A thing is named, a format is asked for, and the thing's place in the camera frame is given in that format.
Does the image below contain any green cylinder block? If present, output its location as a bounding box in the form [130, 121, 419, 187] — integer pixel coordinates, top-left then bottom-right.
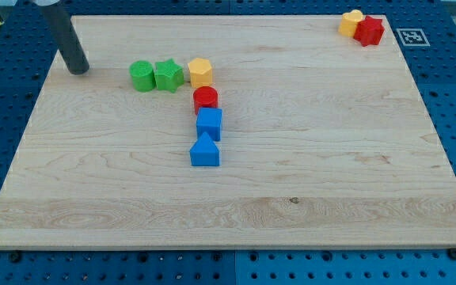
[129, 60, 156, 92]

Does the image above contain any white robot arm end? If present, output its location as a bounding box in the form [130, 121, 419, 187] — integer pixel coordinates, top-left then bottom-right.
[0, 0, 61, 7]

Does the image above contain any green star block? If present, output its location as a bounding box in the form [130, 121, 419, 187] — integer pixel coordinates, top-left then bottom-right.
[154, 59, 184, 93]

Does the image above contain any red star block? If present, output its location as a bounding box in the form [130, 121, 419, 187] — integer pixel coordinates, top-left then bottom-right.
[353, 16, 385, 47]

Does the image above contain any light wooden board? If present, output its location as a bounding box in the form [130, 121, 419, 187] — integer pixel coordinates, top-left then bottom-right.
[0, 16, 456, 250]

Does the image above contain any blue triangle block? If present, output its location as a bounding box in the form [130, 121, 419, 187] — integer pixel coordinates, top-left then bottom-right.
[189, 132, 220, 166]

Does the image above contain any blue cube block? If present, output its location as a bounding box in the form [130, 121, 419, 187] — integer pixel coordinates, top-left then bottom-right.
[196, 108, 222, 142]

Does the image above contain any red cylinder block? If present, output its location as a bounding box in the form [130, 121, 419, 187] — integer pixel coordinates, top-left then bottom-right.
[192, 86, 219, 115]

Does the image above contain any yellow hexagon block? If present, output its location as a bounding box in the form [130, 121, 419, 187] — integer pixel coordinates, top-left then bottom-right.
[188, 58, 213, 88]

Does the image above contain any yellow heart block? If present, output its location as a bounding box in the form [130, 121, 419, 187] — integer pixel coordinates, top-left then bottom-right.
[338, 9, 364, 38]

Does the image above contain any white fiducial marker tag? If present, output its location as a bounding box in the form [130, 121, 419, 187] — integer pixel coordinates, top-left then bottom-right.
[397, 28, 430, 47]

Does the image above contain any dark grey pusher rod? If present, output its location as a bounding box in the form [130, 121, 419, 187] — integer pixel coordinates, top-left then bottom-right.
[38, 1, 89, 75]

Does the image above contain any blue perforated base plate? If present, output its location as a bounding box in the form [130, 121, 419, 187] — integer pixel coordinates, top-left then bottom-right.
[0, 1, 456, 284]

